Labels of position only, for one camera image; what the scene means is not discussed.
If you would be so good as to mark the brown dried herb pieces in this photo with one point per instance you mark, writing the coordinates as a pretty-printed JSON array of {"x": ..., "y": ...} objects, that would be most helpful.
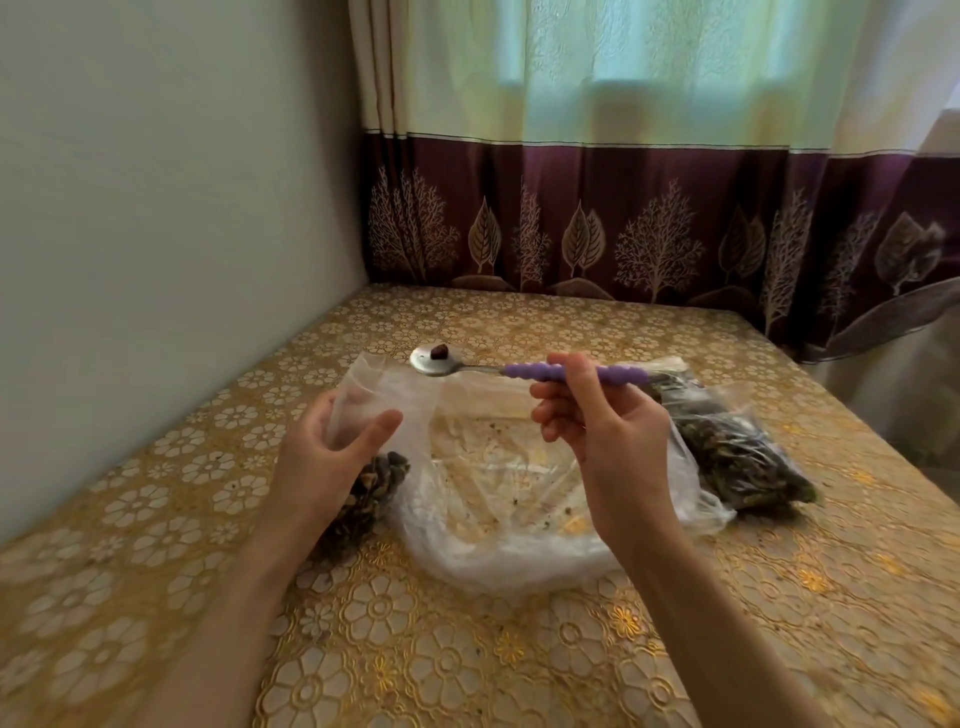
[{"x": 371, "y": 491}]

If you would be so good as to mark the person's right hand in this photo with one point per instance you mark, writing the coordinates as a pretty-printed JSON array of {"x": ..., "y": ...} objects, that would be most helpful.
[{"x": 626, "y": 465}]

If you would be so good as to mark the gold floral tablecloth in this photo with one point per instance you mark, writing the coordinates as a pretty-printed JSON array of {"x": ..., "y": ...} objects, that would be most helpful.
[{"x": 450, "y": 660}]

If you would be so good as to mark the pale sheer curtain panel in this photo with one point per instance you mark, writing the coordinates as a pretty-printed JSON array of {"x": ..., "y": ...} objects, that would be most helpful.
[{"x": 900, "y": 405}]

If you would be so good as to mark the large empty clear plastic bag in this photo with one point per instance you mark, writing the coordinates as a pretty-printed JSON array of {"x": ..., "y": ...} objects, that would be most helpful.
[{"x": 495, "y": 487}]

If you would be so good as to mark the person's left thumb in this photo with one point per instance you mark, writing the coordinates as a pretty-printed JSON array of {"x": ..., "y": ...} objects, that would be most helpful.
[{"x": 366, "y": 432}]

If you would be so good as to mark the small clear plastic bag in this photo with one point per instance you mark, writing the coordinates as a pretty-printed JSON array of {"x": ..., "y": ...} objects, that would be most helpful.
[{"x": 360, "y": 405}]

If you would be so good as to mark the cream maroon tree print curtain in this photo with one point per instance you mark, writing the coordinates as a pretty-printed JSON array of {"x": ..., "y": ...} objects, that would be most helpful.
[{"x": 637, "y": 187}]

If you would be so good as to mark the clear bag of dried herbs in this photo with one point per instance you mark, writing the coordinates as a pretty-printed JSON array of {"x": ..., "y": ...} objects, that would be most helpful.
[{"x": 742, "y": 457}]

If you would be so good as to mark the person's right forearm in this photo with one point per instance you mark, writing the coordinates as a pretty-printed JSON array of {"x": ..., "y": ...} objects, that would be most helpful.
[{"x": 705, "y": 637}]

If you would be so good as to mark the person's left hand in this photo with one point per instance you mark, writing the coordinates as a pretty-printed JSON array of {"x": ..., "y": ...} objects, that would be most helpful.
[{"x": 311, "y": 480}]

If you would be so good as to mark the person's right thumb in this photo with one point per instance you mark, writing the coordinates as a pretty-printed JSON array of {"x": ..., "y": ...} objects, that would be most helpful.
[{"x": 586, "y": 390}]

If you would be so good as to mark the person's left forearm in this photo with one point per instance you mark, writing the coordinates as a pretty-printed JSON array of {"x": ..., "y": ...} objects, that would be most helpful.
[{"x": 225, "y": 637}]

